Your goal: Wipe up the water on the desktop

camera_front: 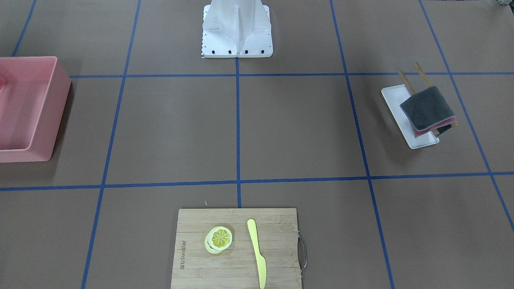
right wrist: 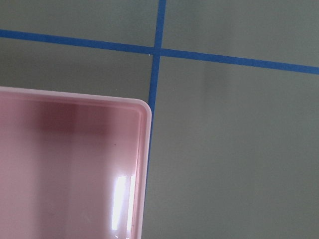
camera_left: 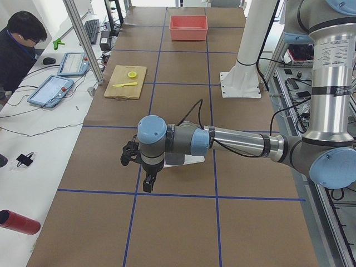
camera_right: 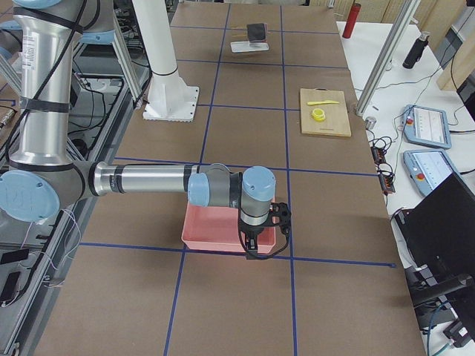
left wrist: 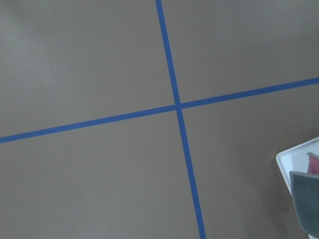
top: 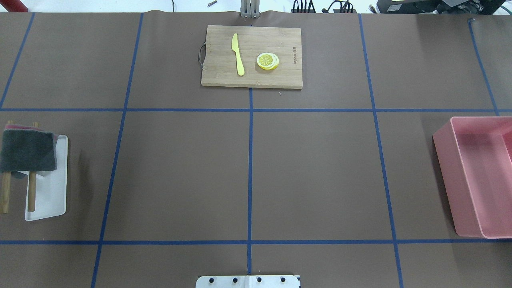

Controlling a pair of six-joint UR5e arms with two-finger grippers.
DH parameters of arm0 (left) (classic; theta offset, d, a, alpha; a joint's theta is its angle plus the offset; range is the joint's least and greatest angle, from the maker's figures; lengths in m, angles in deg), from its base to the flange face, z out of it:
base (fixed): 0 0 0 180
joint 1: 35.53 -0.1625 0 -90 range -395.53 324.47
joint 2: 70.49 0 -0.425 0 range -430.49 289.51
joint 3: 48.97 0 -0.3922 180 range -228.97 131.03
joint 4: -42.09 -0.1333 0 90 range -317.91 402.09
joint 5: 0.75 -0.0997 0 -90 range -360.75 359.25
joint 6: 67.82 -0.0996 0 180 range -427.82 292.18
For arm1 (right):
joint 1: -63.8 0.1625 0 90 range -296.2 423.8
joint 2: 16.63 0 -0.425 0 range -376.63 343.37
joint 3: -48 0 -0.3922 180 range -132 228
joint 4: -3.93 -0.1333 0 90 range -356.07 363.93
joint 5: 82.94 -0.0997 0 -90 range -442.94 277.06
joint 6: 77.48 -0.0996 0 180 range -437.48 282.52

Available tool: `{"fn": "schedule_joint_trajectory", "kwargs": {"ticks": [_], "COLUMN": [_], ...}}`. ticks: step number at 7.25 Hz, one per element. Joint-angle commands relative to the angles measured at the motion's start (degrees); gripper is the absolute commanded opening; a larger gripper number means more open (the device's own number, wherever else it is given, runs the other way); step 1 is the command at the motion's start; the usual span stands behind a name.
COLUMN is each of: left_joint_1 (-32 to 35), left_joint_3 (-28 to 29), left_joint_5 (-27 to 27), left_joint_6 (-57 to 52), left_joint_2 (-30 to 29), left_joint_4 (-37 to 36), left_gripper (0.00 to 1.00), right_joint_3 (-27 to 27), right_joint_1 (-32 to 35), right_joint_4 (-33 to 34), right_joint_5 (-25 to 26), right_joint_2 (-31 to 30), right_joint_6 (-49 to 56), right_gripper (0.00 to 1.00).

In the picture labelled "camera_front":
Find wooden cutting board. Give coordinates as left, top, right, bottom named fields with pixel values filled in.
left=171, top=208, right=302, bottom=289

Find pink plastic bin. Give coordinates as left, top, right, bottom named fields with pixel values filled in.
left=0, top=56, right=71, bottom=163

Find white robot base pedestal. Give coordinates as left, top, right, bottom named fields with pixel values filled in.
left=201, top=0, right=273, bottom=58

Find wooden stick far side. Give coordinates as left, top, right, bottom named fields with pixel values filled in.
left=410, top=62, right=458, bottom=136

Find wooden stick near tray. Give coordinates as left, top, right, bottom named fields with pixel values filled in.
left=398, top=68, right=444, bottom=137

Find yellow lemon slices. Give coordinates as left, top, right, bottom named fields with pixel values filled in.
left=204, top=226, right=233, bottom=254

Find yellow plastic knife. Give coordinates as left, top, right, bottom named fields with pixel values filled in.
left=247, top=218, right=267, bottom=289

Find white rectangular tray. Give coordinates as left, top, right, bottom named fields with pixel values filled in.
left=381, top=84, right=439, bottom=149

